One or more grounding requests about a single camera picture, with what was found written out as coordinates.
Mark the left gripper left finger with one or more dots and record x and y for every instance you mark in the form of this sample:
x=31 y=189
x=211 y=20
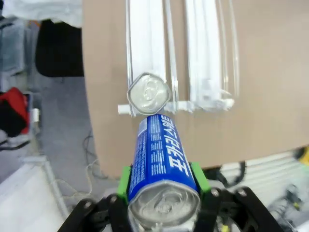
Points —
x=124 y=186

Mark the blue Pocari Sweat can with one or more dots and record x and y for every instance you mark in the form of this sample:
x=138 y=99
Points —
x=148 y=93
x=159 y=154

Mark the white cover cloth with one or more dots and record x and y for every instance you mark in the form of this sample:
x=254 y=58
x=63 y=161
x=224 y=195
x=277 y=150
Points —
x=43 y=9

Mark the red and black bag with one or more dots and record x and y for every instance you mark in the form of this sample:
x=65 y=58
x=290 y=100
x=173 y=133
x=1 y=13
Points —
x=12 y=106

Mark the black storage case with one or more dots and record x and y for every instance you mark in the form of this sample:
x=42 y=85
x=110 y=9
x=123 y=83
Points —
x=60 y=48

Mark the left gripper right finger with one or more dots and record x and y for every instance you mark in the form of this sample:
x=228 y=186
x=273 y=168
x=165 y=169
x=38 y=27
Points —
x=205 y=191

